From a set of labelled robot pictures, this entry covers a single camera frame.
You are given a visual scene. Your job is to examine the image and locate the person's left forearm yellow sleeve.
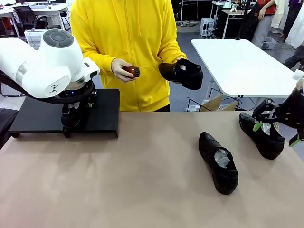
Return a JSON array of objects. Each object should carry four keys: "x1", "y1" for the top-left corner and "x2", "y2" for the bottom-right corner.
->
[{"x1": 158, "y1": 40, "x2": 188, "y2": 64}]

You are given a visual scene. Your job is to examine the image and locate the person red shirt grey trousers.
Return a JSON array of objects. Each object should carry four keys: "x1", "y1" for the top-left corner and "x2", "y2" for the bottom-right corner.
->
[{"x1": 251, "y1": 0, "x2": 278, "y2": 49}]

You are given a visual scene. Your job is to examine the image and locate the person's right forearm yellow sleeve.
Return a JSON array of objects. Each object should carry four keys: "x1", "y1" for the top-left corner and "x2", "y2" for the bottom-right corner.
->
[{"x1": 79, "y1": 49, "x2": 115, "y2": 75}]

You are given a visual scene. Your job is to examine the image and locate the person's right hand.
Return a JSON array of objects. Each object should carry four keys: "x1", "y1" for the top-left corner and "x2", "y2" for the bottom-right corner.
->
[{"x1": 112, "y1": 58, "x2": 135, "y2": 83}]

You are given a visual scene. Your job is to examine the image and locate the white office desk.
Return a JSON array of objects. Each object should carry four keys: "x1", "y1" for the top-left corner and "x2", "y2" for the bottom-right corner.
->
[{"x1": 0, "y1": 3, "x2": 72, "y2": 38}]

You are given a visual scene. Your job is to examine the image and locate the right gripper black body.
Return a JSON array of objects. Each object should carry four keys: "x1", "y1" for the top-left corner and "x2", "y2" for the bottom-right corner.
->
[{"x1": 276, "y1": 89, "x2": 304, "y2": 133}]

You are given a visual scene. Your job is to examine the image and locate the person torso yellow hoodie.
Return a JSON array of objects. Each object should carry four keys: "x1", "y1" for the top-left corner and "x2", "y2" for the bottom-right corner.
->
[{"x1": 70, "y1": 0, "x2": 188, "y2": 113}]

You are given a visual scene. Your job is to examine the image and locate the white computer case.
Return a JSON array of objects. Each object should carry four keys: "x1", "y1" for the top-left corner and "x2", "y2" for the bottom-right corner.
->
[{"x1": 200, "y1": 17, "x2": 214, "y2": 38}]

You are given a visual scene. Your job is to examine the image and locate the seated person dark trousers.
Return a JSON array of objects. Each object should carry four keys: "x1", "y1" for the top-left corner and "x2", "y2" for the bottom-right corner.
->
[{"x1": 284, "y1": 44, "x2": 304, "y2": 72}]

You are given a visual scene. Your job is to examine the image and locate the white power strip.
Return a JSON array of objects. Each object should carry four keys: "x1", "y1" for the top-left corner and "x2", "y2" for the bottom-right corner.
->
[{"x1": 177, "y1": 20, "x2": 200, "y2": 27}]

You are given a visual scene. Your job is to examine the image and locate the white air purifier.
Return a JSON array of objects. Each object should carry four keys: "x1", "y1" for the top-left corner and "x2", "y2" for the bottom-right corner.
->
[{"x1": 24, "y1": 29, "x2": 46, "y2": 50}]

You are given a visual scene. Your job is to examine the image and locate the white rectangular table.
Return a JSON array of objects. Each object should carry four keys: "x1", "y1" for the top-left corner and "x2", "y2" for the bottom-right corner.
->
[{"x1": 191, "y1": 39, "x2": 304, "y2": 98}]

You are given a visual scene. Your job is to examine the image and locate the grey plastic bin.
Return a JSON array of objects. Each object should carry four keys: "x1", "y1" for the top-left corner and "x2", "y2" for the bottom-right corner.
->
[{"x1": 261, "y1": 37, "x2": 277, "y2": 50}]

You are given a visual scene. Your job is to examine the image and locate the person in dark clothes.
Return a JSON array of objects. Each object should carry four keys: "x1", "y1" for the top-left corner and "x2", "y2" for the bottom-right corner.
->
[{"x1": 284, "y1": 0, "x2": 304, "y2": 46}]

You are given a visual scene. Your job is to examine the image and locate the reddish wooden shoe brush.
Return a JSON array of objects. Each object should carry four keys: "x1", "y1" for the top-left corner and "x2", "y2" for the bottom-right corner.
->
[{"x1": 122, "y1": 66, "x2": 141, "y2": 79}]

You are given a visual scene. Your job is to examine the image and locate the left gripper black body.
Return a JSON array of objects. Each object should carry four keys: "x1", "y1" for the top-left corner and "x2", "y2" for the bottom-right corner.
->
[{"x1": 62, "y1": 91, "x2": 97, "y2": 106}]

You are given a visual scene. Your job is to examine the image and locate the black office chair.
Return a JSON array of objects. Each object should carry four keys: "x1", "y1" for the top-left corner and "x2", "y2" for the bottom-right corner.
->
[{"x1": 13, "y1": 6, "x2": 49, "y2": 30}]

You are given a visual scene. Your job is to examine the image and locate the brown top metal desk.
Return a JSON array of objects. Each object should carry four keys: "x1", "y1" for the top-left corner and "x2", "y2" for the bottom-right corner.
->
[{"x1": 211, "y1": 1, "x2": 258, "y2": 40}]

